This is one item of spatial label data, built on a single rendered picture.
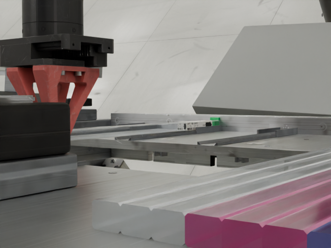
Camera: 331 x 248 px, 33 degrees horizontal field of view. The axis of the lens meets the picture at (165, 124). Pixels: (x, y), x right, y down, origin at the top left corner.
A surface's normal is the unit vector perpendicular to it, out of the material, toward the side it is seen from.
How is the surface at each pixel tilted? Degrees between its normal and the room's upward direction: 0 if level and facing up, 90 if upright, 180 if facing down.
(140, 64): 0
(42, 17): 52
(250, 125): 47
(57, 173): 90
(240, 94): 0
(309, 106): 0
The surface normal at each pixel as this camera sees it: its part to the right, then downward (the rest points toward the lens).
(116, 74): -0.41, -0.70
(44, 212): 0.00, -1.00
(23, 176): 0.80, 0.03
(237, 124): -0.59, 0.04
